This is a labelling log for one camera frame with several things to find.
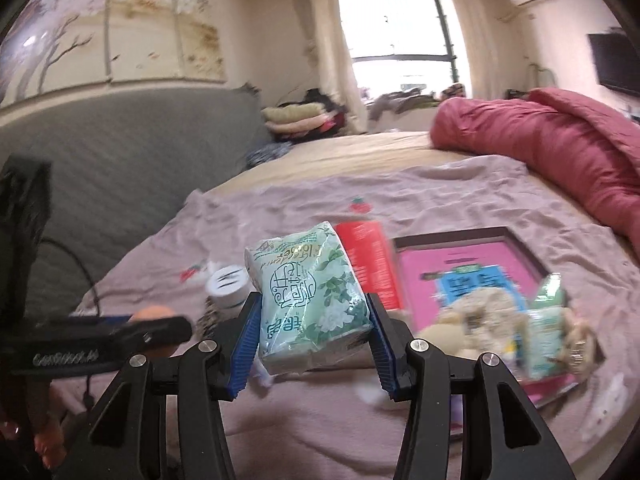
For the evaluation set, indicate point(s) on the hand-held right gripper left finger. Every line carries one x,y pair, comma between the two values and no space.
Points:
247,340

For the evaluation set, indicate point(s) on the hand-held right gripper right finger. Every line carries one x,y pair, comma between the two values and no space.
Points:
385,350

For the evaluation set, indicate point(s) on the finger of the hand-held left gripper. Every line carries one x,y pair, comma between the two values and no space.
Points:
160,332

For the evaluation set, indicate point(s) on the peach makeup sponge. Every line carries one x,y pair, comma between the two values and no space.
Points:
157,312

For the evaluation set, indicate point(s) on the green floral tissue pack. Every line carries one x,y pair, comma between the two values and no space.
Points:
310,305
542,330

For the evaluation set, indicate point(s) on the pink box with dark frame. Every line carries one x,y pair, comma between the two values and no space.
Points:
430,270

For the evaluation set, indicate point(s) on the cream plush toy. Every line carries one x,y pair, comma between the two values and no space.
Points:
475,320

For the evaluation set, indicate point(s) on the person's left hand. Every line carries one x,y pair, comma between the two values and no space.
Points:
47,425

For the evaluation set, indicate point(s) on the white jar with blue band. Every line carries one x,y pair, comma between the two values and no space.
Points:
227,290

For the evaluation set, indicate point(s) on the large red tissue pack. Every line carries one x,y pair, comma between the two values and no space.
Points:
372,265

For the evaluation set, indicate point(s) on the grey quilted headboard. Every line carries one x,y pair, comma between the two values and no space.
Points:
125,160

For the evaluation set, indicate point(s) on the stack of folded blankets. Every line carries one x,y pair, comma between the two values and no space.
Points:
295,117

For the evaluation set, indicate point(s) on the pile of clothes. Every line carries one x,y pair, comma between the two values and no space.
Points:
415,100

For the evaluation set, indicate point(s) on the red quilt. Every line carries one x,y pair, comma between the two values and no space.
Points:
550,140

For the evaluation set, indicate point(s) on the cream curtain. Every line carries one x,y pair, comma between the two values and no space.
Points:
470,35
330,50

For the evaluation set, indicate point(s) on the window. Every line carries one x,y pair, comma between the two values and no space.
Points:
395,40

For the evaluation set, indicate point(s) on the tree wall painting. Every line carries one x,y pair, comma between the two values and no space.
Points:
100,25

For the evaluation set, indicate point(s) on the black wall television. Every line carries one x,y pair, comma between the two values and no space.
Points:
617,65

